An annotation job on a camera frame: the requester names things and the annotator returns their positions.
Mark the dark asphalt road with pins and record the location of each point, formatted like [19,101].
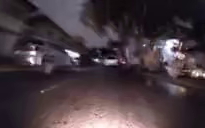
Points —
[100,96]

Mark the white vehicle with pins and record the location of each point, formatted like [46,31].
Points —
[26,55]

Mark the white car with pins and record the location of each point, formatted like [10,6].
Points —
[110,61]

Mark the large tree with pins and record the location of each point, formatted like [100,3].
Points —
[130,50]

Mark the long building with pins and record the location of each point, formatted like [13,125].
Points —
[10,20]

